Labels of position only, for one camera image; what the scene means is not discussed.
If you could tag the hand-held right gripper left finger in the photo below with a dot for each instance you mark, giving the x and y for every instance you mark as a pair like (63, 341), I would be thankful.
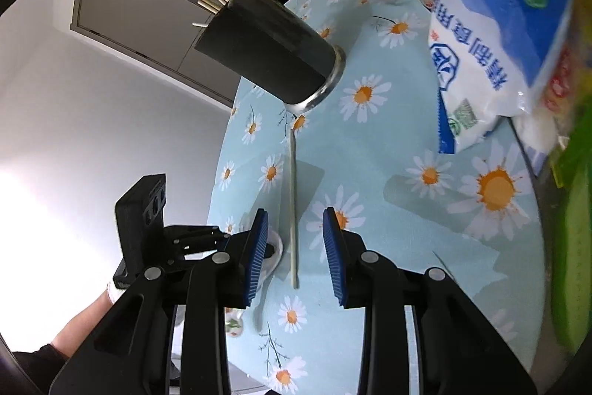
(255, 261)

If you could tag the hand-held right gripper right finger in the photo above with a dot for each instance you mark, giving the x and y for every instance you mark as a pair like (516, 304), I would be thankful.
(334, 261)

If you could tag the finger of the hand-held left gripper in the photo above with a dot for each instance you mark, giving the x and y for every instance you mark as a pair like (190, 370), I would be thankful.
(203, 240)

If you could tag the single wooden chopstick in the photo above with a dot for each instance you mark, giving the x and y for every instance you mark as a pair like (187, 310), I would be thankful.
(293, 210)

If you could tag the green print spoon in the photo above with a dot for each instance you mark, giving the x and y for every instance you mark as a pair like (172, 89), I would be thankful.
(235, 325)

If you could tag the black utensil holder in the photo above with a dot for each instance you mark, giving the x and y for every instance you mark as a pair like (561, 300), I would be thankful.
(263, 48)

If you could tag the pile of wooden chopsticks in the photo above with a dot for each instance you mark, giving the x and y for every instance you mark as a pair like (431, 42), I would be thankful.
(213, 1)

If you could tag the person's left forearm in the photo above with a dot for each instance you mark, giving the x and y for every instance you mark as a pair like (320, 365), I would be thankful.
(85, 321)

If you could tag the blue daisy print tablecloth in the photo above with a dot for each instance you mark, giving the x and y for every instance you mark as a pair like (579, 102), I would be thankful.
(384, 191)

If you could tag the person's black sleeve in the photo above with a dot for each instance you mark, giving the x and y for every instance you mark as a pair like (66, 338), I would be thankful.
(39, 362)

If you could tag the grey door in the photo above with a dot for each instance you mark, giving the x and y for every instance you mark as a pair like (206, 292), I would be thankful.
(152, 6)

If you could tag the green sugar bag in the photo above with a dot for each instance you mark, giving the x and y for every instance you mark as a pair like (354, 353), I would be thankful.
(573, 237)

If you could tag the blue white salt bag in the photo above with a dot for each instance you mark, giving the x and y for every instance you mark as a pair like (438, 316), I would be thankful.
(485, 34)

